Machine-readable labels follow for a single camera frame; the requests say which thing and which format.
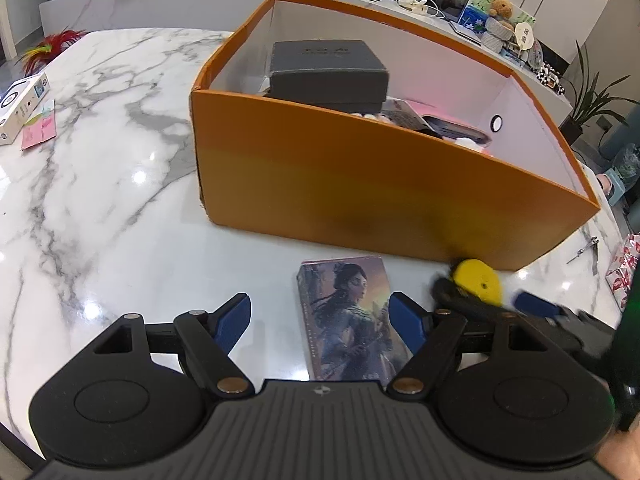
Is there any yellow tape measure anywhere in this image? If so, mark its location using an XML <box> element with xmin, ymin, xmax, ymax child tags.
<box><xmin>451</xmin><ymin>259</ymin><xmax>502</xmax><ymax>307</ymax></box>

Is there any illustrated card box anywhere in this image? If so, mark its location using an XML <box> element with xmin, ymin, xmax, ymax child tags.
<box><xmin>297</xmin><ymin>256</ymin><xmax>411</xmax><ymax>386</ymax></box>

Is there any dark grey gift box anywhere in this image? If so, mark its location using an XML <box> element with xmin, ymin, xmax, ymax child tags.
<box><xmin>266</xmin><ymin>39</ymin><xmax>390</xmax><ymax>115</ymax></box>

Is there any red white gift wrap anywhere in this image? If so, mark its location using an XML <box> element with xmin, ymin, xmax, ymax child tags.
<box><xmin>605</xmin><ymin>234</ymin><xmax>640</xmax><ymax>311</ymax></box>

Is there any metal nail clipper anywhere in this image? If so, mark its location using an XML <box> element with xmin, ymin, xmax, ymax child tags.
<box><xmin>567</xmin><ymin>236</ymin><xmax>599</xmax><ymax>275</ymax></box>

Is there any large orange storage box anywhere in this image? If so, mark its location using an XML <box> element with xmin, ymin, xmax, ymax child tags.
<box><xmin>190</xmin><ymin>0</ymin><xmax>600</xmax><ymax>271</ymax></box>

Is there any green potted plant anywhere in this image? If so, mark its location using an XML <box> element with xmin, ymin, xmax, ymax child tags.
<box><xmin>559</xmin><ymin>44</ymin><xmax>639</xmax><ymax>145</ymax></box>

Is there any pink sticky note pack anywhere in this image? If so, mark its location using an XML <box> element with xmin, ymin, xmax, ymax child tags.
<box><xmin>21</xmin><ymin>99</ymin><xmax>56</xmax><ymax>151</ymax></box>

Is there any small teddy bear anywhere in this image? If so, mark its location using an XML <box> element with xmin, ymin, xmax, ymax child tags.
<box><xmin>488</xmin><ymin>0</ymin><xmax>513</xmax><ymax>22</ymax></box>

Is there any white power strip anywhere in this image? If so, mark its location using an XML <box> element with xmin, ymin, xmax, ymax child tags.
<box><xmin>396</xmin><ymin>0</ymin><xmax>439</xmax><ymax>15</ymax></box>

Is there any white product box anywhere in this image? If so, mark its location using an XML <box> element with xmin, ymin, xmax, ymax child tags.
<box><xmin>0</xmin><ymin>70</ymin><xmax>50</xmax><ymax>146</ymax></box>

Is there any red feather toy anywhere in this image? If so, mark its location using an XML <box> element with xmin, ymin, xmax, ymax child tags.
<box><xmin>20</xmin><ymin>29</ymin><xmax>87</xmax><ymax>77</ymax></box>

